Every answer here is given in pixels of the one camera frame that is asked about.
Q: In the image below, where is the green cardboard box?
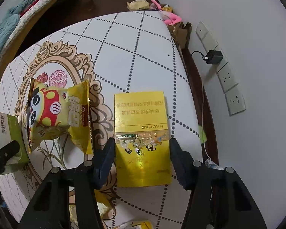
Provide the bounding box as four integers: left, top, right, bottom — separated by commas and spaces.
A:
0, 112, 29, 175

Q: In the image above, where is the yellow cigarette box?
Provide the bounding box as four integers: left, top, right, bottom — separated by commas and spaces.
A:
114, 91, 171, 188

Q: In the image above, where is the yellow panda snack bag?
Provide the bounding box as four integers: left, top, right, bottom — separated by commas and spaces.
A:
27, 78, 93, 155

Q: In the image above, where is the black power adapter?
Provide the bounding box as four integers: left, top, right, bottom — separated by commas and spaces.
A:
191, 50, 224, 65

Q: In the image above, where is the white patterned table cloth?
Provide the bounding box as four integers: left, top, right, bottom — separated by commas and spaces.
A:
0, 11, 202, 228

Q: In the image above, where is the pink plush toy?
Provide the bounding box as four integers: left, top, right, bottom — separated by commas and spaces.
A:
151, 0, 182, 25

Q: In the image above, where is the red bed sheet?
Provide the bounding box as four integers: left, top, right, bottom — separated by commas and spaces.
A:
19, 0, 39, 17

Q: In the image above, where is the white wall socket strip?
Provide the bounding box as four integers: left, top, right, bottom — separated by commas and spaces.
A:
195, 21, 246, 116

